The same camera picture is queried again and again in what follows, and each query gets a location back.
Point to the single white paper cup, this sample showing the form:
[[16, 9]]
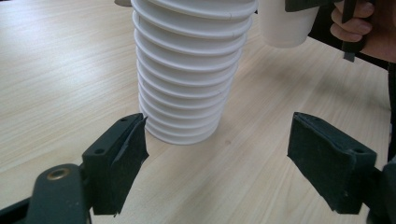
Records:
[[285, 25]]

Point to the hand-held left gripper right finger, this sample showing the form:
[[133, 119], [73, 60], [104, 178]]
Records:
[[327, 165]]

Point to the stack of white cups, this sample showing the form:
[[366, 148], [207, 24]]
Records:
[[190, 77]]

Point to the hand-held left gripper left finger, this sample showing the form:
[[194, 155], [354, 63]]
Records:
[[120, 168]]

